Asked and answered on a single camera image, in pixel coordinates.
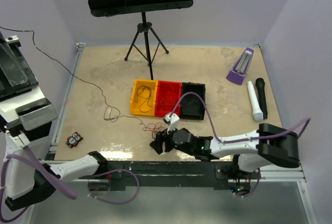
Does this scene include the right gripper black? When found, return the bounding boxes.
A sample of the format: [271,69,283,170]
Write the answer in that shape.
[149,122,195,156]

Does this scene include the red black cables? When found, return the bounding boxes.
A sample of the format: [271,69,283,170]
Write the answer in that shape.
[141,121,167,139]

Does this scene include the yellow plastic bin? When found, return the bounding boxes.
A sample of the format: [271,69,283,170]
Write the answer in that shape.
[130,79,158,117]

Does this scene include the black plastic bin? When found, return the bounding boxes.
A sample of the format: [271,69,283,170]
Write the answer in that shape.
[179,82,206,120]

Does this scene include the red plastic bin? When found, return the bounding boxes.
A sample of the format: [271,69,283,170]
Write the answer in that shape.
[155,80,182,118]

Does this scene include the brown cable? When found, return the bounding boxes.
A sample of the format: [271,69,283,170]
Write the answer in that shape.
[134,85,154,113]

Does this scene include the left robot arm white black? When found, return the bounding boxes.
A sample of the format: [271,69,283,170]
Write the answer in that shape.
[1,37,107,211]

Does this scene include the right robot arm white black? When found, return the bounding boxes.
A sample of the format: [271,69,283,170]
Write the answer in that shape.
[150,123,300,179]

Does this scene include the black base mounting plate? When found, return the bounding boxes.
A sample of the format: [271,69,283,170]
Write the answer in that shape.
[97,161,248,191]

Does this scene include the purple metronome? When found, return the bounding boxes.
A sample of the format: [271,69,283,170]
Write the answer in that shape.
[226,48,254,85]

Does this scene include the black microphone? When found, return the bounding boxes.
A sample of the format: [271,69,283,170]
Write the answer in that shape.
[255,78,268,120]

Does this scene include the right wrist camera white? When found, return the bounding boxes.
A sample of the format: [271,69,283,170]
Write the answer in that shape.
[163,113,179,134]

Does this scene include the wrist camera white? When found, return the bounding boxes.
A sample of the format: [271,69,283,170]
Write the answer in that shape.
[163,113,179,134]
[1,86,58,132]

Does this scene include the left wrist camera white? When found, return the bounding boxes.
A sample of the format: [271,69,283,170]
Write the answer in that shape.
[1,86,58,132]

